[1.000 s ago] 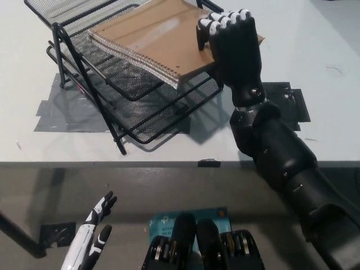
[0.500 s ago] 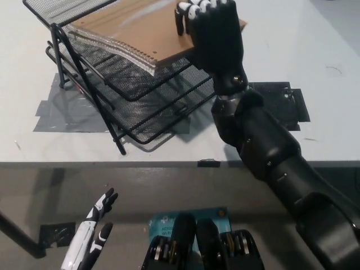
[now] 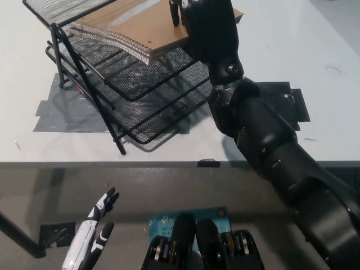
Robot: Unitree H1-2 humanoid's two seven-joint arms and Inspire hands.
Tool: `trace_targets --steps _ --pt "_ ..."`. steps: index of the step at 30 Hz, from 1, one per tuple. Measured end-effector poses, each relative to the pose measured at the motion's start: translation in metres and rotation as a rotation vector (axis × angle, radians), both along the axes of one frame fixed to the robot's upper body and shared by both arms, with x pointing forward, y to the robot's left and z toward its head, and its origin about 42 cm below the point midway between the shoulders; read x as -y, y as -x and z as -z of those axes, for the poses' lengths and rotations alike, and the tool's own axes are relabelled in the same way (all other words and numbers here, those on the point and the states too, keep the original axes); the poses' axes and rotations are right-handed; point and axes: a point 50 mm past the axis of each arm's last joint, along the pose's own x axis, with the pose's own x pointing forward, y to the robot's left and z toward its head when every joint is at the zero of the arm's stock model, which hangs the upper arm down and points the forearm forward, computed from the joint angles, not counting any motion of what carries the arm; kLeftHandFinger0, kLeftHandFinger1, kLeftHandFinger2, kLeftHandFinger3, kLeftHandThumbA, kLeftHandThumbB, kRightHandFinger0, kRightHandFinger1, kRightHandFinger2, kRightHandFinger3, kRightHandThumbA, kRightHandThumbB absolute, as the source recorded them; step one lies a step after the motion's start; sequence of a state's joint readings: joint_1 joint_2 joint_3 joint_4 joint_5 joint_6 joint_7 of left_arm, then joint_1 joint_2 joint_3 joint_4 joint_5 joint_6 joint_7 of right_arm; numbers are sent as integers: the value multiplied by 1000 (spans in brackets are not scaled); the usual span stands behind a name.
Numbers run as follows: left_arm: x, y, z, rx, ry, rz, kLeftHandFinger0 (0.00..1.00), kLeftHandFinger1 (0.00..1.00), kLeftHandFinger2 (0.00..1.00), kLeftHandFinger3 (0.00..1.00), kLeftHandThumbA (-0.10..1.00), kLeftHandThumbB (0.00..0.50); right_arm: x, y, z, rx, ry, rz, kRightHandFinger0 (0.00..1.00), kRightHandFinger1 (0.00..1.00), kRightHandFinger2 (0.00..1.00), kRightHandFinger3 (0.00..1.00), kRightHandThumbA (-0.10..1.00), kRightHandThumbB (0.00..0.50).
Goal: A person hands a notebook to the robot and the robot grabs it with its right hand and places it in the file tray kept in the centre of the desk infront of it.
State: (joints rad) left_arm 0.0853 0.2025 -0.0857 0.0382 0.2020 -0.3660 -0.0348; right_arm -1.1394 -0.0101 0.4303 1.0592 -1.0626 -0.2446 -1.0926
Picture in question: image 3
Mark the black table leg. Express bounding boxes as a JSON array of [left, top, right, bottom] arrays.
[[0, 210, 47, 259]]

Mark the brown spiral notebook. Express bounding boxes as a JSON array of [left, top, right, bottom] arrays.
[[69, 0, 244, 67]]

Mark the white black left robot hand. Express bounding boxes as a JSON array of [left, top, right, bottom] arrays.
[[61, 187, 120, 270]]

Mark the black floor tape patch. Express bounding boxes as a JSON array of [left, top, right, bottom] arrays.
[[39, 221, 76, 250]]

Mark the grey tape patch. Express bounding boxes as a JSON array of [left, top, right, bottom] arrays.
[[32, 72, 192, 134]]

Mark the black square tape patch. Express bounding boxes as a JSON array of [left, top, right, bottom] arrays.
[[253, 81, 312, 132]]

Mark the black mesh file tray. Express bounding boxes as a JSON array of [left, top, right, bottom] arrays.
[[22, 0, 217, 155]]

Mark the small black tape strip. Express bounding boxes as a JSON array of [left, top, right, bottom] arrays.
[[197, 159, 221, 169]]

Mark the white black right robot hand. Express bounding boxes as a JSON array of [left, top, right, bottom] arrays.
[[168, 0, 197, 28]]

